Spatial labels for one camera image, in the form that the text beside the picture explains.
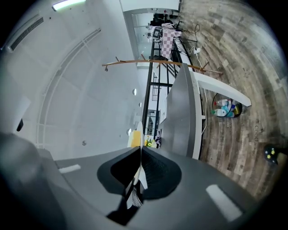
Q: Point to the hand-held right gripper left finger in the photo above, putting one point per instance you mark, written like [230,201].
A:
[85,177]

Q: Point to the blue bottle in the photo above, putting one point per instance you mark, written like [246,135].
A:
[226,111]

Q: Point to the smoke detector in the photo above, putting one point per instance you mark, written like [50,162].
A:
[84,142]

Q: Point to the glass partition wall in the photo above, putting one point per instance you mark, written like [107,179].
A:
[141,33]

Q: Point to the white power strip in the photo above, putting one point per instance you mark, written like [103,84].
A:
[196,50]

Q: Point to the white plate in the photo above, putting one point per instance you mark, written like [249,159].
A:
[140,132]

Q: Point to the black tripod stand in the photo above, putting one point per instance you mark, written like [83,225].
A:
[184,33]

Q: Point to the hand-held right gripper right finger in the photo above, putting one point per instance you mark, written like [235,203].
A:
[198,179]

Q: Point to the white box device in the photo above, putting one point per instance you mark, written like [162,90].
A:
[156,33]

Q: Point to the white printed paper sheet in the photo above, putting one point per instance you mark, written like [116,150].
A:
[163,111]

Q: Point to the yellow sunflowers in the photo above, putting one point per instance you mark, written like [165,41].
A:
[149,142]

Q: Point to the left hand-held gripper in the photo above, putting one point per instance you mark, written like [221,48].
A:
[136,198]

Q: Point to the dark grey table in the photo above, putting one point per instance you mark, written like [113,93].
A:
[180,112]

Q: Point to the white ceiling rail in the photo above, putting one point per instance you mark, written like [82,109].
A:
[90,37]

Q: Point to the wooden coat rack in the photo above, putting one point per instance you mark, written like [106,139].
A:
[157,62]

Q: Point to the black shoe with yellow charms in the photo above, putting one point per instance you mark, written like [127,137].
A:
[271,155]

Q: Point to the white bottle with red cap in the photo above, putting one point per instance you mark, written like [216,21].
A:
[222,103]

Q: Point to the black round basket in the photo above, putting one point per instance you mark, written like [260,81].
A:
[240,107]

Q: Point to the black metal railing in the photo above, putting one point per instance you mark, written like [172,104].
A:
[149,89]

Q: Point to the white air conditioner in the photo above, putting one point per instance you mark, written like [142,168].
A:
[27,33]

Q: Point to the long ceiling light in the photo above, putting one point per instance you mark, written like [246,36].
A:
[67,4]

